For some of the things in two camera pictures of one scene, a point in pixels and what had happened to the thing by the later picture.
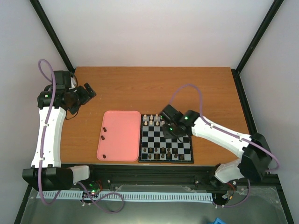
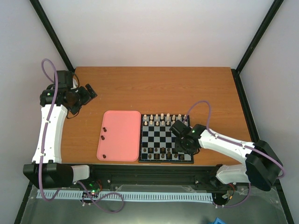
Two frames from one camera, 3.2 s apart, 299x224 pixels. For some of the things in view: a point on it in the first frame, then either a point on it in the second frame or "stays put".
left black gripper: [73, 109] stays put
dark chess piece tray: [150, 150] stays put
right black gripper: [167, 135] to [179, 148]
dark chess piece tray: [181, 157] stays put
